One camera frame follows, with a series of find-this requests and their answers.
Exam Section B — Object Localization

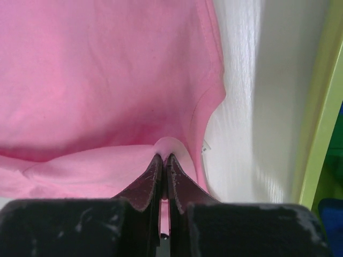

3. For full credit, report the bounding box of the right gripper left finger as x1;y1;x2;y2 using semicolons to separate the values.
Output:
1;155;162;256

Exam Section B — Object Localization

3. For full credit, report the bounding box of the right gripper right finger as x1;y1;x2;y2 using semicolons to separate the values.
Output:
166;155;332;256

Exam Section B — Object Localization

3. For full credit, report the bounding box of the pink t shirt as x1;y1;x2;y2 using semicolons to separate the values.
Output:
0;0;227;238

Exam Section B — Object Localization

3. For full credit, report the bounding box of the green t shirt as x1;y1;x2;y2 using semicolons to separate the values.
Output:
321;112;342;199

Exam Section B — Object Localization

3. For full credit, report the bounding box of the green plastic basket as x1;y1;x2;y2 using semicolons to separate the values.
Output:
292;1;342;209

